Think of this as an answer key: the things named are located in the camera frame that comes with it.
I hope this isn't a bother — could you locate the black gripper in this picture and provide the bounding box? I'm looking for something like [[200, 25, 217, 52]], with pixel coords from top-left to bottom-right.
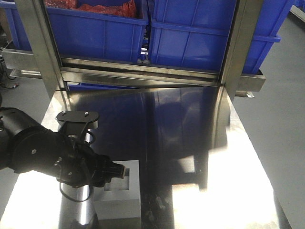
[[54, 137, 126, 187]]

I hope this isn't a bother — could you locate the gray hollow square base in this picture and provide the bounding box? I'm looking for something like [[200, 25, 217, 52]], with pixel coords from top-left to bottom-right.
[[93, 160, 141, 220]]

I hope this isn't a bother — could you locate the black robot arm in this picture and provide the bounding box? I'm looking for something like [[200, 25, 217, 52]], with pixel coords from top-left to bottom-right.
[[0, 107, 125, 187]]

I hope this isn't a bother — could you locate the blue bin with red contents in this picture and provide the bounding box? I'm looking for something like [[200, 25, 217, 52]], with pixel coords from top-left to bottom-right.
[[47, 0, 149, 62]]

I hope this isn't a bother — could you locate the blue plastic bin right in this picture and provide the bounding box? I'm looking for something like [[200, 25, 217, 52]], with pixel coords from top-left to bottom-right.
[[148, 0, 293, 74]]

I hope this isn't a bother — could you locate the blue bin far left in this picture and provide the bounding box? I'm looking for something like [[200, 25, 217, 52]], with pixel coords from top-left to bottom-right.
[[0, 0, 31, 51]]

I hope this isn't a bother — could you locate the red mesh bag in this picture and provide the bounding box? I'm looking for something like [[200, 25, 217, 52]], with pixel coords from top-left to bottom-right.
[[44, 0, 137, 18]]

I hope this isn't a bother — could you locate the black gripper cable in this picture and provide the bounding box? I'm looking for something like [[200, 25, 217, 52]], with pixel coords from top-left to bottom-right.
[[59, 130, 96, 203]]

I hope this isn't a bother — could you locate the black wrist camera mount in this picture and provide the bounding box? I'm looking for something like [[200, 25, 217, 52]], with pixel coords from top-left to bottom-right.
[[56, 111, 100, 145]]

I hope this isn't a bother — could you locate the stainless steel rack frame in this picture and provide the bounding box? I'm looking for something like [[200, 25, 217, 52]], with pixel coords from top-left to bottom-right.
[[4, 0, 265, 99]]

